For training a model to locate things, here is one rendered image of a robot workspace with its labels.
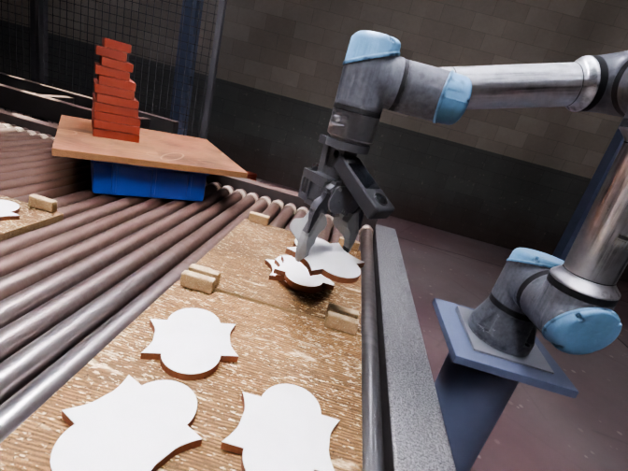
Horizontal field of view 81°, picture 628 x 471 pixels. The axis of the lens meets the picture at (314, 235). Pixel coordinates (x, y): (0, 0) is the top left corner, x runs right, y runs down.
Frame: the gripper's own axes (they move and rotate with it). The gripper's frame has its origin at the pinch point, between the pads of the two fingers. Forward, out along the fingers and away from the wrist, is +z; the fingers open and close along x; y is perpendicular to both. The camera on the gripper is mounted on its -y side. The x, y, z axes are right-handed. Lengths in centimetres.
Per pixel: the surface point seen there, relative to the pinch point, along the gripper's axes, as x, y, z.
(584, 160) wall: -558, 113, -31
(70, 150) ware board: 29, 65, 1
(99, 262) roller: 29.0, 29.7, 13.5
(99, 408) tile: 36.3, -8.6, 9.8
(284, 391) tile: 16.5, -14.9, 10.0
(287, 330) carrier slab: 7.6, -3.1, 11.4
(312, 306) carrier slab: -1.5, 1.3, 11.6
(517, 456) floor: -137, -26, 107
